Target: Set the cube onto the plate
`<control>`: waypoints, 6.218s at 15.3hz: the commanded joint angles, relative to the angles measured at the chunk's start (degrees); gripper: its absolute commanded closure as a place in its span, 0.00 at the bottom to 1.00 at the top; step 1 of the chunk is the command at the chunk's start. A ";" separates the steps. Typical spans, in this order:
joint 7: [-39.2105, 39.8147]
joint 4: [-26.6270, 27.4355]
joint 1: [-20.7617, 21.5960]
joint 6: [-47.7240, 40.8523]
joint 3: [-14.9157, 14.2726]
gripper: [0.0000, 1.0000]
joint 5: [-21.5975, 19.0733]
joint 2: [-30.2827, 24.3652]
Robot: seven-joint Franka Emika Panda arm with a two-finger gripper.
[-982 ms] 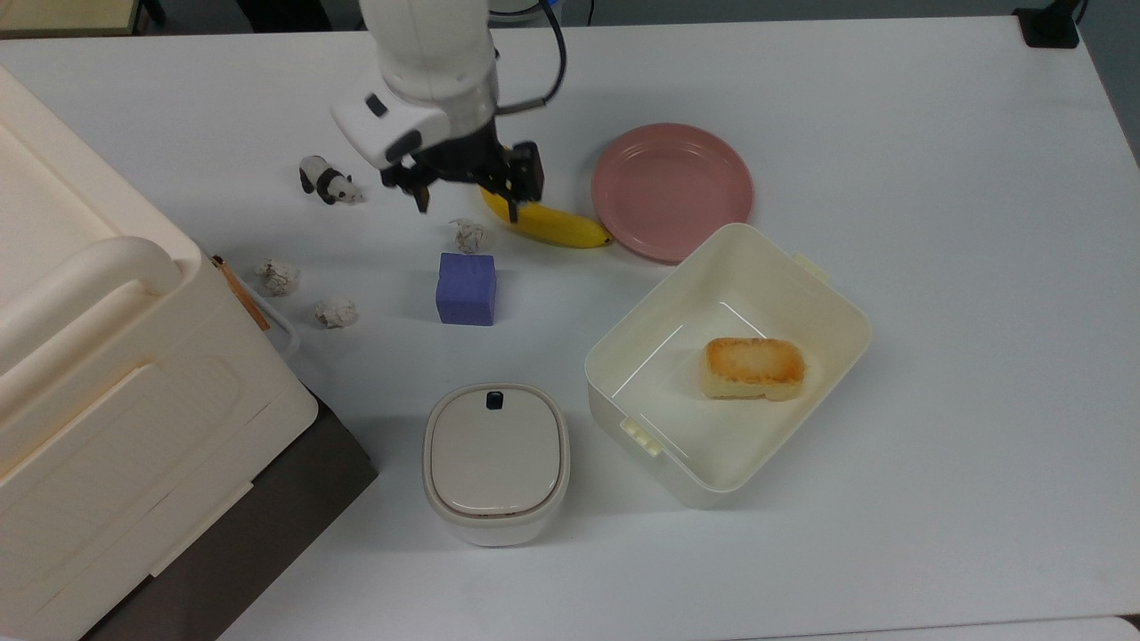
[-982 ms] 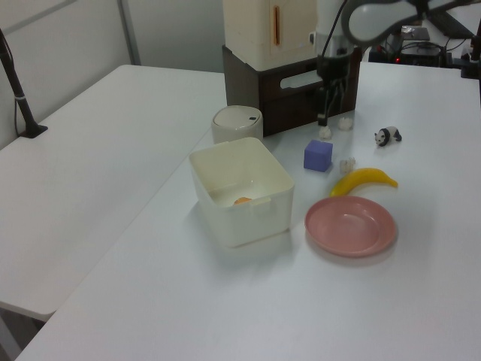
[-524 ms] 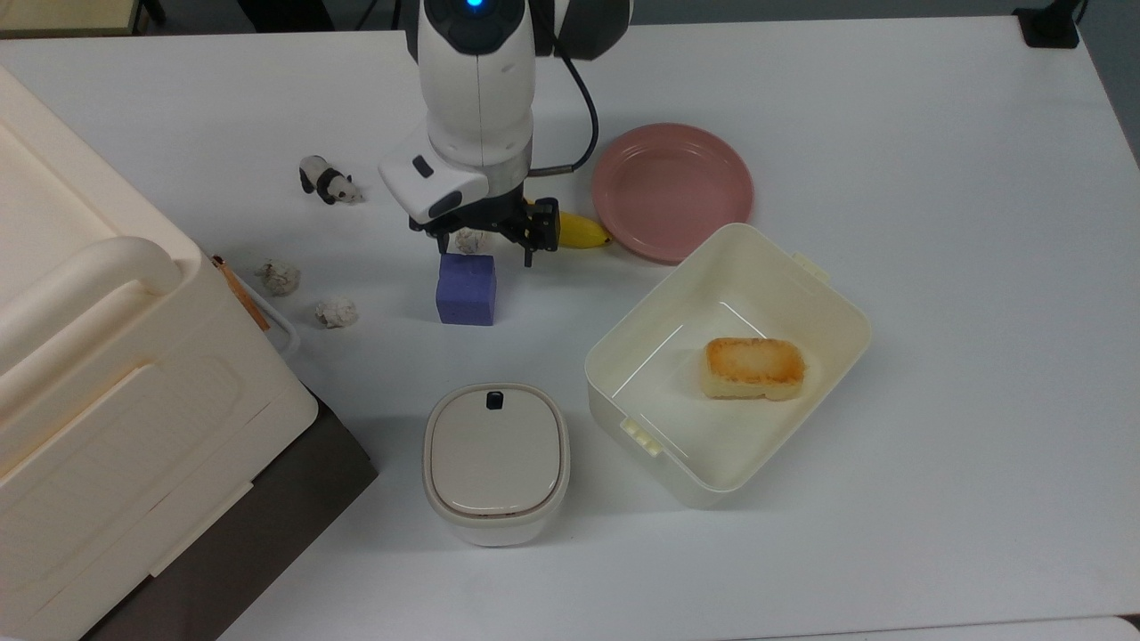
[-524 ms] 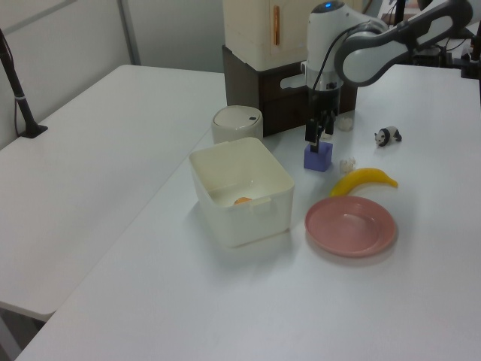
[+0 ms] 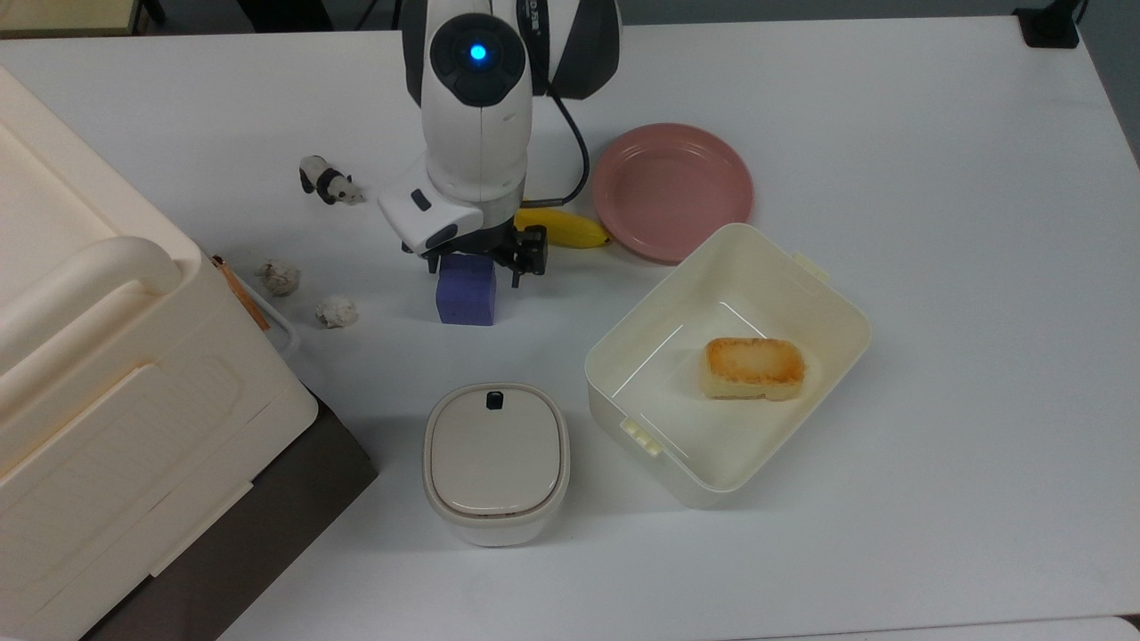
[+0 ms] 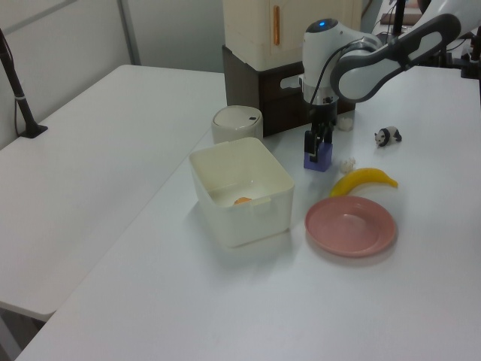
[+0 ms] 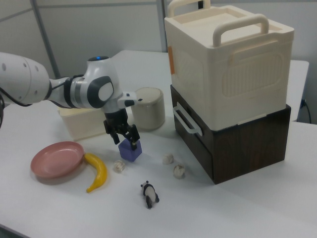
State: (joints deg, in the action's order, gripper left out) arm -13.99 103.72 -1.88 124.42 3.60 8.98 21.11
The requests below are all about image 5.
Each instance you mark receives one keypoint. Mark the large cream storage box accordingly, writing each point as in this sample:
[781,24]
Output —
[116,401]

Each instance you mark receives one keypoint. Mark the toasted bread piece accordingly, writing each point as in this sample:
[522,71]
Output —
[753,367]

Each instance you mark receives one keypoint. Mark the black table clamp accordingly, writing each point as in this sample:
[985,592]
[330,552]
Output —
[1049,28]

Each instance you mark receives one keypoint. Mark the pink round plate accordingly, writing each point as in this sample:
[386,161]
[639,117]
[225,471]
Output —
[668,189]

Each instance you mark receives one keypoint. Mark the orange tag strip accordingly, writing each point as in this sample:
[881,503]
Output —
[240,292]

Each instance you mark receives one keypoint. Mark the cream open plastic bin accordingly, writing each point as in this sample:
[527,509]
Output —
[659,392]

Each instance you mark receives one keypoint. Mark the small beige lidded trash can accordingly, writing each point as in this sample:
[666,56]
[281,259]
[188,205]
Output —
[495,458]

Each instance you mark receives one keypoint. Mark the purple foam cube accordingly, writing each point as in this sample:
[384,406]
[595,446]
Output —
[466,298]

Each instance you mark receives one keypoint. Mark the crumpled white paper ball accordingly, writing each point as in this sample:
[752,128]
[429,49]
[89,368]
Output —
[337,313]
[279,278]

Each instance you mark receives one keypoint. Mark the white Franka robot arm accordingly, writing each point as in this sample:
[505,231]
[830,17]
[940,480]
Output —
[476,125]

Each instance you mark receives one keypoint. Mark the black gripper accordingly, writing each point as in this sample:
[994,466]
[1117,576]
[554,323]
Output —
[494,242]

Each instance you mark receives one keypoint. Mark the small panda figurine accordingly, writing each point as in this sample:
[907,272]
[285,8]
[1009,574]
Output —
[326,181]

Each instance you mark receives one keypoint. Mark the yellowish wooden desk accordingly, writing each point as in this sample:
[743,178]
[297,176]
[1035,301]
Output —
[62,13]

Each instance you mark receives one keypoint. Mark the yellow banana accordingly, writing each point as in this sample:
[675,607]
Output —
[574,231]

